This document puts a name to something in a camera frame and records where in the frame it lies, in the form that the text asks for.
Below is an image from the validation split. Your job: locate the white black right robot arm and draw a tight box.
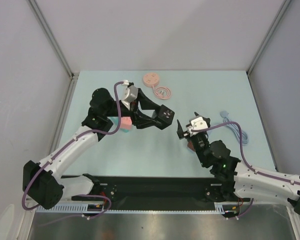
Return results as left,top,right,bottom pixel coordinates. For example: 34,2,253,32
176,115,300,215

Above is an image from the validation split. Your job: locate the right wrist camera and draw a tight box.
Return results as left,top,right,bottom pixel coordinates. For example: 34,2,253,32
186,115,209,137

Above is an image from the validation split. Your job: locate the light blue power cable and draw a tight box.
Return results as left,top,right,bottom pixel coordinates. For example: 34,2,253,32
219,110,250,146

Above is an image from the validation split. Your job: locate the slotted cable duct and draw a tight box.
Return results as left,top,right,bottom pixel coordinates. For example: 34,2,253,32
47,203,238,215

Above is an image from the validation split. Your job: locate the pink round power strip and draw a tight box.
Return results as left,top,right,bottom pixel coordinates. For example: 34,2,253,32
142,72,160,88

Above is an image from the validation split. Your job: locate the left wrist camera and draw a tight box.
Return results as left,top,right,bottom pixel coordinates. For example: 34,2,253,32
121,79,138,110

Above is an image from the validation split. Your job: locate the dark red cube adapter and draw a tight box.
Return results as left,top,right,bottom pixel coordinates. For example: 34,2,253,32
187,141,195,152

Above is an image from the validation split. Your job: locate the teal triangular power strip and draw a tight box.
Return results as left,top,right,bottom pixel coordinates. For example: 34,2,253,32
110,117,132,133

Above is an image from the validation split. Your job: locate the pink coiled cable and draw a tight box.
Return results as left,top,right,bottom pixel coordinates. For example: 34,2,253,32
151,84,173,102

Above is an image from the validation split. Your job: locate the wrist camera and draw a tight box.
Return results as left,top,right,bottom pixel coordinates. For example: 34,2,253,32
121,79,138,110
186,115,209,137

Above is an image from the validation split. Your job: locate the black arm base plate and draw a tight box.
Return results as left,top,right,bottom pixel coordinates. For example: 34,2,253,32
71,176,242,212

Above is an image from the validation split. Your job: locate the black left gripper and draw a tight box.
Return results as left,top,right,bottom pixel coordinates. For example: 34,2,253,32
104,88,162,129

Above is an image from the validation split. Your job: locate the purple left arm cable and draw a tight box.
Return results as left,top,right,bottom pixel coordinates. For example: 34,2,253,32
21,81,130,211

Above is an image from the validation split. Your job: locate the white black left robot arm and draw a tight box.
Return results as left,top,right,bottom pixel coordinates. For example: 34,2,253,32
21,83,174,211

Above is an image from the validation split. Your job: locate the pink cube adapter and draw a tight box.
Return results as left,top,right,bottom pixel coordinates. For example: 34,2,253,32
119,117,133,131

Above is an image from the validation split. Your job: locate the black cube adapter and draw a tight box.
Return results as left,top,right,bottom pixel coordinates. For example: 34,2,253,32
152,104,175,130

